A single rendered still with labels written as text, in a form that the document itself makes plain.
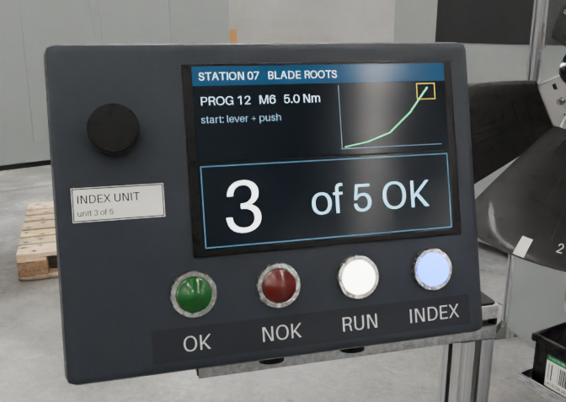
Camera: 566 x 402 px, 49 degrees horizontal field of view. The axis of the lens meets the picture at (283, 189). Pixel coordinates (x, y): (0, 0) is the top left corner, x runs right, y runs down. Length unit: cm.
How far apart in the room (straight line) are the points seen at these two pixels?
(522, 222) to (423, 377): 151
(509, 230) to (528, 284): 161
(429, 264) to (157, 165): 18
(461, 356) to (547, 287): 202
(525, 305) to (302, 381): 94
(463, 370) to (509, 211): 53
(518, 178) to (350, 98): 69
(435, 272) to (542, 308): 218
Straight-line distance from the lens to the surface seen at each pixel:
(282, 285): 36
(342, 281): 38
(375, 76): 39
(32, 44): 601
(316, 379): 238
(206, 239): 36
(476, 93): 129
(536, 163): 106
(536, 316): 261
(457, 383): 53
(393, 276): 39
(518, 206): 102
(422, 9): 391
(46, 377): 254
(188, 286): 35
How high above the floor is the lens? 126
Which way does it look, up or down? 15 degrees down
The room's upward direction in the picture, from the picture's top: straight up
